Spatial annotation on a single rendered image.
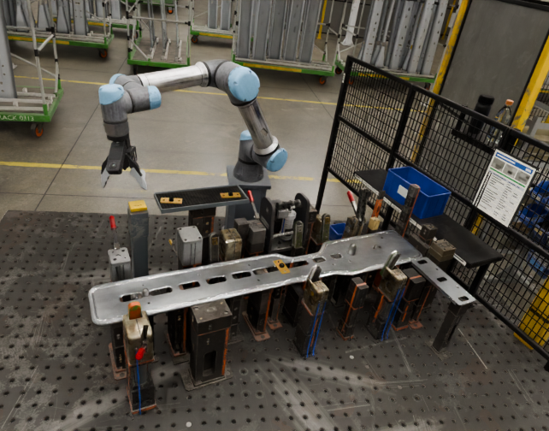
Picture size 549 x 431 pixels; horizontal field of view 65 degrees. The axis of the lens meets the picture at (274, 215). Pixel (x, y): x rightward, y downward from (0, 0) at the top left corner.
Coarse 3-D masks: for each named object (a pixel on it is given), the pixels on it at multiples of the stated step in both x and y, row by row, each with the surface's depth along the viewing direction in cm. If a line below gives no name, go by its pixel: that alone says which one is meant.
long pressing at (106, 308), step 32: (256, 256) 175; (320, 256) 181; (352, 256) 184; (384, 256) 187; (416, 256) 191; (96, 288) 148; (128, 288) 150; (160, 288) 153; (192, 288) 154; (224, 288) 157; (256, 288) 159; (96, 320) 137
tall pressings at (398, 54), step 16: (384, 0) 813; (400, 0) 835; (432, 0) 802; (448, 0) 814; (368, 16) 845; (384, 16) 847; (400, 16) 833; (416, 16) 838; (432, 16) 838; (368, 32) 834; (384, 32) 842; (400, 32) 841; (416, 32) 831; (432, 32) 834; (368, 48) 843; (384, 48) 852; (400, 48) 856; (416, 48) 838; (432, 48) 844; (384, 64) 896; (400, 64) 896; (416, 64) 854
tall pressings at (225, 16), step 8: (216, 0) 970; (224, 0) 979; (256, 0) 966; (208, 8) 974; (216, 8) 977; (224, 8) 986; (208, 16) 983; (216, 16) 985; (224, 16) 994; (208, 24) 990; (216, 24) 993; (224, 24) 1002
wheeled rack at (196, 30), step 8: (192, 0) 1010; (232, 0) 1016; (272, 0) 1029; (192, 8) 1018; (232, 8) 1028; (192, 16) 1016; (192, 24) 993; (192, 32) 961; (200, 32) 962; (208, 32) 966; (216, 32) 976; (224, 32) 978; (232, 32) 983; (192, 40) 978
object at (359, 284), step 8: (352, 280) 172; (360, 280) 172; (352, 288) 173; (360, 288) 168; (368, 288) 170; (352, 296) 173; (360, 296) 170; (352, 304) 174; (360, 304) 173; (344, 312) 181; (352, 312) 176; (344, 320) 182; (352, 320) 179; (336, 328) 187; (344, 328) 182; (352, 328) 182; (344, 336) 183; (352, 336) 184
